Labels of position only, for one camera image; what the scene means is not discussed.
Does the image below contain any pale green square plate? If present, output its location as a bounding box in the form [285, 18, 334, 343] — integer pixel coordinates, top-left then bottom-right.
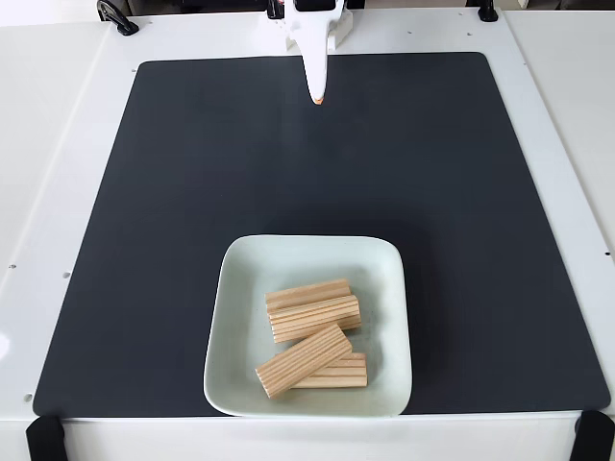
[203, 233, 413, 418]

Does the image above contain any black rubber mat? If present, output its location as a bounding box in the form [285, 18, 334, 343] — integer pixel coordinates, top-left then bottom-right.
[32, 51, 611, 418]

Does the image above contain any grooved wooden block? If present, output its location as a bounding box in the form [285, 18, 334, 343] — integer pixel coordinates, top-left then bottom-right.
[264, 278, 352, 311]
[255, 324, 354, 400]
[290, 352, 369, 389]
[266, 294, 362, 345]

